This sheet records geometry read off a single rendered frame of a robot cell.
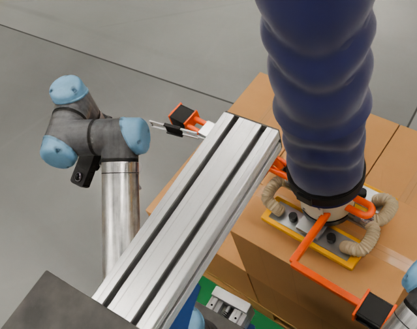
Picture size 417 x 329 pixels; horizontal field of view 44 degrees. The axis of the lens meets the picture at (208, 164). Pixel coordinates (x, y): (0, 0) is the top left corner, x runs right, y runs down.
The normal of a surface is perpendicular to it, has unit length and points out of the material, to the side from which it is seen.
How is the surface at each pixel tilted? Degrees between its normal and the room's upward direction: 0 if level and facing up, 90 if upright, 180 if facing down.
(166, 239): 0
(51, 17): 0
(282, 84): 72
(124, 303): 0
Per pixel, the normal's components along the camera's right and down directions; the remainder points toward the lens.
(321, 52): 0.04, 0.93
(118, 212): 0.01, -0.04
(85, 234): -0.21, -0.56
